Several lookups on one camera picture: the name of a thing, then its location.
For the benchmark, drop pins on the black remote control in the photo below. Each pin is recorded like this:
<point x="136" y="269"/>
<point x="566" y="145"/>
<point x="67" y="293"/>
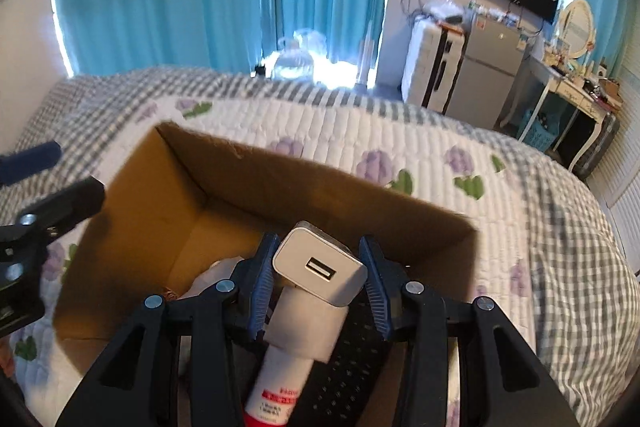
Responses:
<point x="345" y="372"/>

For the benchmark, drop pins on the white earbuds case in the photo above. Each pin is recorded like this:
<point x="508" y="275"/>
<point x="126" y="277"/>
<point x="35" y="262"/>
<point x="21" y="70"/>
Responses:
<point x="212" y="279"/>

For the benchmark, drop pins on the clear water bottle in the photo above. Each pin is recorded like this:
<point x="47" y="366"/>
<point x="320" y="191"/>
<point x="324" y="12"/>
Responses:
<point x="300" y="54"/>

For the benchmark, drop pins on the white USB charger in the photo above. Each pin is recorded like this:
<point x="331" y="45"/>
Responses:
<point x="320" y="267"/>

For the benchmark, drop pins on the blue plastic basket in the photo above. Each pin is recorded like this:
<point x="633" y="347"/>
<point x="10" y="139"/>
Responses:
<point x="537" y="129"/>

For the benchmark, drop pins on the white oval mirror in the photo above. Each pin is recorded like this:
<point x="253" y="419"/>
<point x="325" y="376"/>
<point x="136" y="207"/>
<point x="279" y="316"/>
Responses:
<point x="577" y="27"/>

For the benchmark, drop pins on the white louvred wardrobe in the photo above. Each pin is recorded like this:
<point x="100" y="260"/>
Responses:
<point x="625" y="187"/>

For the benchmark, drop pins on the brown cardboard box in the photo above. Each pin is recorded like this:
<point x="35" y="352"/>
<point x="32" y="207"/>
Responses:
<point x="165" y="217"/>

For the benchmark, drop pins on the white dressing table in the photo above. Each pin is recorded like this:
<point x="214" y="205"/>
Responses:
<point x="565" y="87"/>

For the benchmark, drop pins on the plastic bag on suitcase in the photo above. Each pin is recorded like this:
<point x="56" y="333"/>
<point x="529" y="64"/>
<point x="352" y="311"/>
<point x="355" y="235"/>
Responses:
<point x="442" y="9"/>

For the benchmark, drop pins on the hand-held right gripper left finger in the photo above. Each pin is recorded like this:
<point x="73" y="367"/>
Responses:
<point x="260" y="297"/>

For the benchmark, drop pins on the silver mini fridge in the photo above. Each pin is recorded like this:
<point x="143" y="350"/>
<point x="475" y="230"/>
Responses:
<point x="487" y="72"/>

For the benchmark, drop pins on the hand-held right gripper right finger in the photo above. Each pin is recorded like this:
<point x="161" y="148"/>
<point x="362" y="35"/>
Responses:
<point x="375" y="292"/>

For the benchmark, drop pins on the white ribbed suitcase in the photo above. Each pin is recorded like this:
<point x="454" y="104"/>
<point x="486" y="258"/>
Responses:
<point x="427" y="62"/>

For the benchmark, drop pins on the white tube with red cap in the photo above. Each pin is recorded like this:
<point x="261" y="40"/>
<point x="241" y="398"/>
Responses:
<point x="300" y="332"/>

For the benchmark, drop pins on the silver suitcase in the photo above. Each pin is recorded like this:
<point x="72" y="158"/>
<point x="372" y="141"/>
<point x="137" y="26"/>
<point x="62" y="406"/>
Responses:
<point x="595" y="147"/>

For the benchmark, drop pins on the grey checked bed sheet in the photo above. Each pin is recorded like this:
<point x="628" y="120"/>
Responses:
<point x="565" y="257"/>

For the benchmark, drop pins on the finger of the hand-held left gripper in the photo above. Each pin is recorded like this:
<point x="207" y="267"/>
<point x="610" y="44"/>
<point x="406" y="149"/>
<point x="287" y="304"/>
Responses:
<point x="65" y="204"/>
<point x="30" y="162"/>

